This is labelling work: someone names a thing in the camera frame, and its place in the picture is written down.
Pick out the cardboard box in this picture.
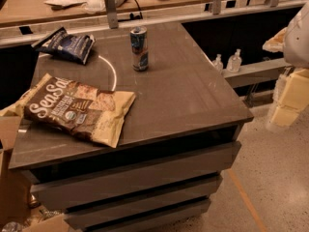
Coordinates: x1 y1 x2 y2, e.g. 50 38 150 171
0 117 71 232

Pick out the black power cable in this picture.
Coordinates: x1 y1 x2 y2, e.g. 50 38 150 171
117 0 144 22

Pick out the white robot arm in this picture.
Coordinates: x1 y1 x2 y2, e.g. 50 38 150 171
263 3 309 131

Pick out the grey drawer cabinet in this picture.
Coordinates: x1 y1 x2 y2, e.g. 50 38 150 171
10 22 253 232

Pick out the brown sea salt chip bag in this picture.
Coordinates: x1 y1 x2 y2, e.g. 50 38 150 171
0 74 135 148

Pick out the clear sanitizer bottle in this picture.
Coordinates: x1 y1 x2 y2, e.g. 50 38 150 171
212 54 223 73
227 48 242 73

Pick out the clear sanitizer bottle right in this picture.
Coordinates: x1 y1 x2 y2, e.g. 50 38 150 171
227 48 242 73

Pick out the dark blue chip bag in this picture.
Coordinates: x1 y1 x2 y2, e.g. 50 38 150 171
31 27 96 65

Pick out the clear sanitizer bottle left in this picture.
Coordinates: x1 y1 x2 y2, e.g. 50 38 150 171
212 54 223 73

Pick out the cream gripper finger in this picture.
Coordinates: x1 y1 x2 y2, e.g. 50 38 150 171
266 69 309 132
262 28 287 52

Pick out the redbull can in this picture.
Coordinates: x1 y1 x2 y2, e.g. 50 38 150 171
130 26 149 72

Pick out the metal railing post left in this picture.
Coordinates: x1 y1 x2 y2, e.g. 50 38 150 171
104 0 119 29

